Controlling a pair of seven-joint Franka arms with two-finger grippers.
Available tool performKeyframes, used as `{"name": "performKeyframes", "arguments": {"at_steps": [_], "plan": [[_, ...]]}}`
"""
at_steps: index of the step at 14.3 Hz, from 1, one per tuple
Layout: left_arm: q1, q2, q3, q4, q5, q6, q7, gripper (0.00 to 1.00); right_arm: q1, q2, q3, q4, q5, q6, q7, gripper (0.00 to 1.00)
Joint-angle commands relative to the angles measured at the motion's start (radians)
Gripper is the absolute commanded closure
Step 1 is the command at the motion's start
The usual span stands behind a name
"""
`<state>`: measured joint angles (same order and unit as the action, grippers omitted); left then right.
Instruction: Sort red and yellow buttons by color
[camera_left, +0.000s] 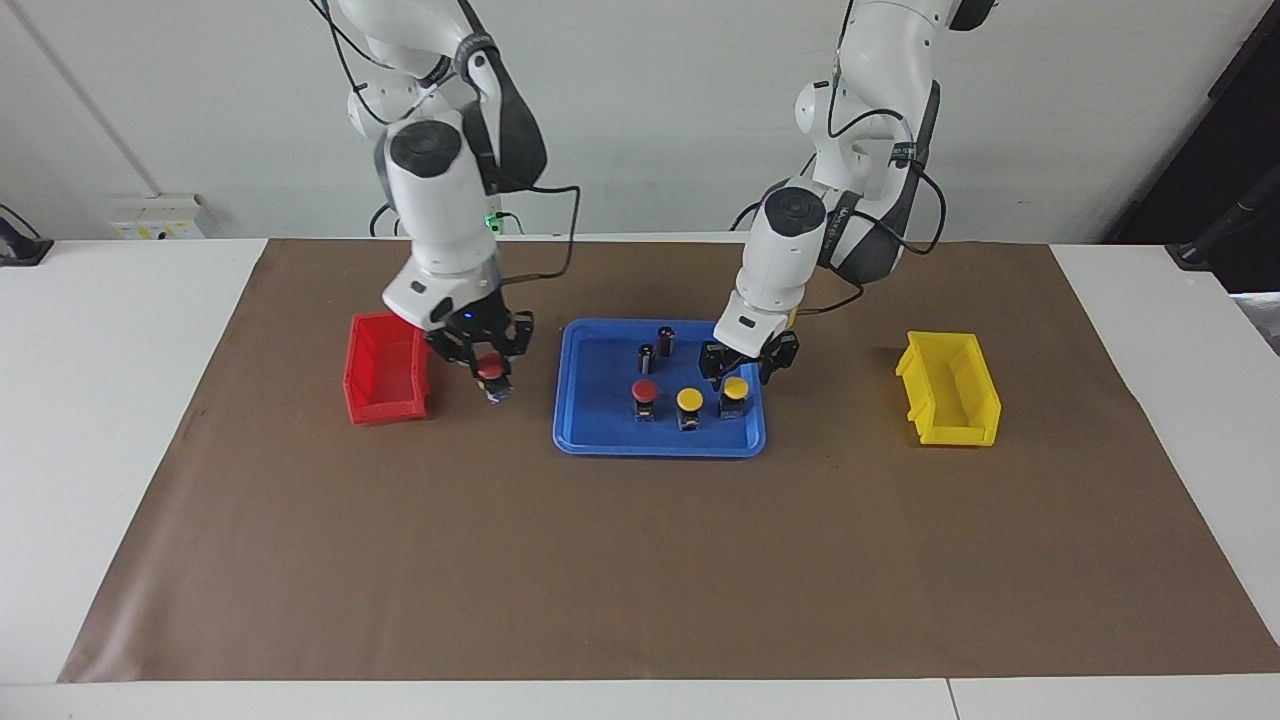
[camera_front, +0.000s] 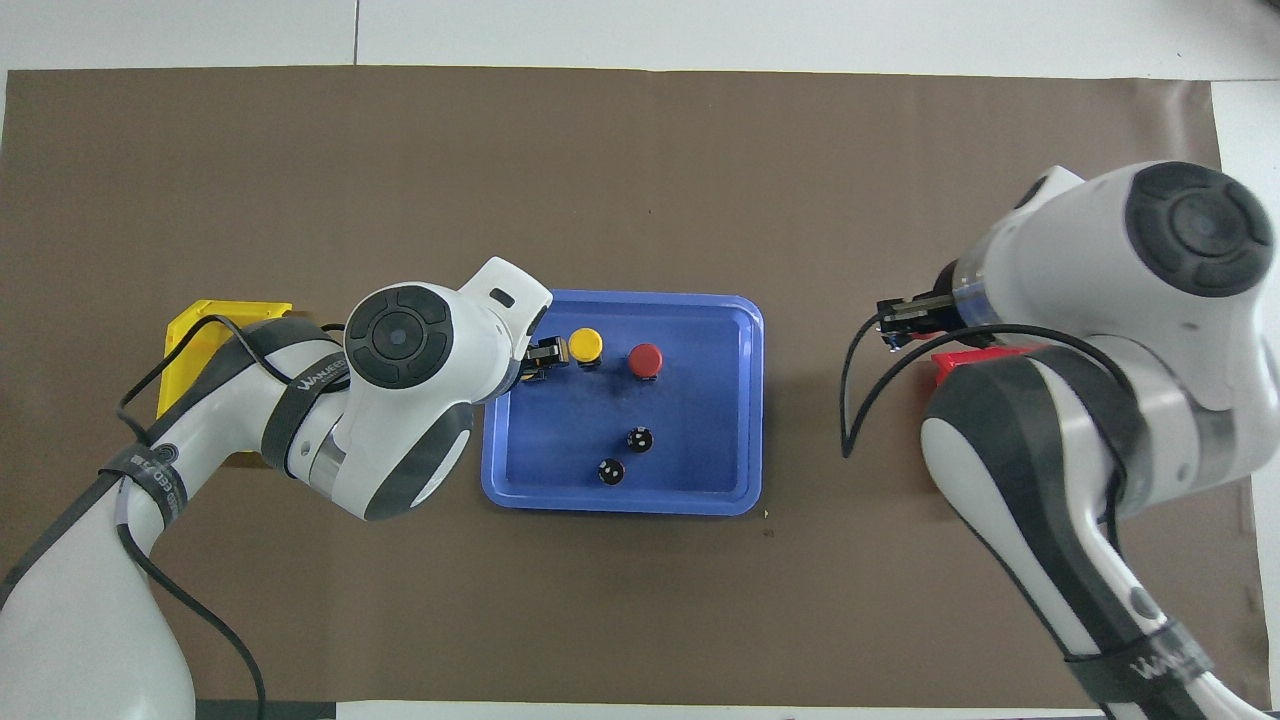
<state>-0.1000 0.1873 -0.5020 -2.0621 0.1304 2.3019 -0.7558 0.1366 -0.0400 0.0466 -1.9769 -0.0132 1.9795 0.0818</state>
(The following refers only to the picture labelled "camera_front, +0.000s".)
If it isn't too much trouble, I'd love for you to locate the red plastic storage bin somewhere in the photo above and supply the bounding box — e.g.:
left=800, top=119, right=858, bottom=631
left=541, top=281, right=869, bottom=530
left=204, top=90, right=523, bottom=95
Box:
left=930, top=343, right=1051, bottom=386

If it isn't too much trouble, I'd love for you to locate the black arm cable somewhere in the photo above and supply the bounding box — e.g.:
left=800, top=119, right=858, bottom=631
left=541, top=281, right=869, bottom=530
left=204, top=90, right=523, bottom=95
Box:
left=115, top=315, right=346, bottom=720
left=838, top=312, right=1146, bottom=561

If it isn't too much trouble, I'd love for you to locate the blue plastic tray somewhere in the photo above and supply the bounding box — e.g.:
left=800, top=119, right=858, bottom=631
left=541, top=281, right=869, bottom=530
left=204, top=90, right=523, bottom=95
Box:
left=481, top=289, right=765, bottom=517

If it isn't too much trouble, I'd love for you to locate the brown paper table mat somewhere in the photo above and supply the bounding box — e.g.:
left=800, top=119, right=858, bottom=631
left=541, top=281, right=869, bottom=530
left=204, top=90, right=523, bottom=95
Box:
left=0, top=66, right=1271, bottom=711

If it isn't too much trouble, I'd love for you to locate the yellow plastic storage bin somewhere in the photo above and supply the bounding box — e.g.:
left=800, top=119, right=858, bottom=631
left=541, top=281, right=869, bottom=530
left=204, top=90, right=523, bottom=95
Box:
left=157, top=299, right=294, bottom=468

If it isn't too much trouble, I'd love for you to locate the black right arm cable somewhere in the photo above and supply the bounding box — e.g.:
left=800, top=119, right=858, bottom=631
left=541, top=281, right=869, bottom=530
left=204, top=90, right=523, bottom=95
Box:
left=838, top=312, right=1146, bottom=561

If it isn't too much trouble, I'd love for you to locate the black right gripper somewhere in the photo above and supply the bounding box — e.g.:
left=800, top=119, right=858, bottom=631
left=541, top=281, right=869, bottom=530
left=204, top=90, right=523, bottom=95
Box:
left=877, top=293, right=966, bottom=353

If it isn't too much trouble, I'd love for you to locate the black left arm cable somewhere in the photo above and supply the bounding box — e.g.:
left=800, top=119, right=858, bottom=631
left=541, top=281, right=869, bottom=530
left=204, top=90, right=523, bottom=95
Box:
left=115, top=315, right=346, bottom=720

